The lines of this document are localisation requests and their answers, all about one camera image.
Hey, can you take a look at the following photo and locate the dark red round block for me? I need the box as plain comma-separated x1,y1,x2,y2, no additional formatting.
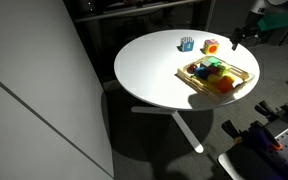
187,63,199,75

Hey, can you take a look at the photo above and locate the yellow-green block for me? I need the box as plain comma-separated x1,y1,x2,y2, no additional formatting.
218,63,232,76

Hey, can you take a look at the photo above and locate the blue number cube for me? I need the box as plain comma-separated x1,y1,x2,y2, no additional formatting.
179,36,196,53

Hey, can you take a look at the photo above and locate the white table base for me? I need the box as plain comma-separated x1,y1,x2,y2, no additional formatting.
131,105,205,154

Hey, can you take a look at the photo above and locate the yellow-orange block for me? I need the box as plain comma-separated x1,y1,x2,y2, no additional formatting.
223,74,236,85

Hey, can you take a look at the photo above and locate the gray metal shelf rail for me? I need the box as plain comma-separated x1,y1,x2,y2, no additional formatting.
73,0,205,24

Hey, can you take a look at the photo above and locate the blue block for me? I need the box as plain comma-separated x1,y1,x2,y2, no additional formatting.
193,66,209,80

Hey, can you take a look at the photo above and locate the yellow cube orange circle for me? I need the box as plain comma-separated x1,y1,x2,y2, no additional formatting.
202,38,220,55

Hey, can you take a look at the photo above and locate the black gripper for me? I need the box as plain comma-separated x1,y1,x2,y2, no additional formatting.
231,24,262,51

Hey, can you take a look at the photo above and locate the orange block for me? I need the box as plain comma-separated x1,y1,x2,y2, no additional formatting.
215,79,234,95

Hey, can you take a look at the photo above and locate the wooden tray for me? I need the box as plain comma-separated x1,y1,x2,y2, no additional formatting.
176,55,255,103

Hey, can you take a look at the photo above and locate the yellow round block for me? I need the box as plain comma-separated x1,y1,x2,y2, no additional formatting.
206,73,220,85

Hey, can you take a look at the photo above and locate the green block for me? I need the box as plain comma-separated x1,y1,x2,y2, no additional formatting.
206,56,223,67

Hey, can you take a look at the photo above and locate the gray vertical post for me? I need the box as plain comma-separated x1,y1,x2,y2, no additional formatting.
205,0,218,32

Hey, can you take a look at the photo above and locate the black cart plate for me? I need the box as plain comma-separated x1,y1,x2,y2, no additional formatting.
217,143,288,180

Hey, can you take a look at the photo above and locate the magenta block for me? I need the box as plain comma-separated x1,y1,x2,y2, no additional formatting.
207,65,220,76

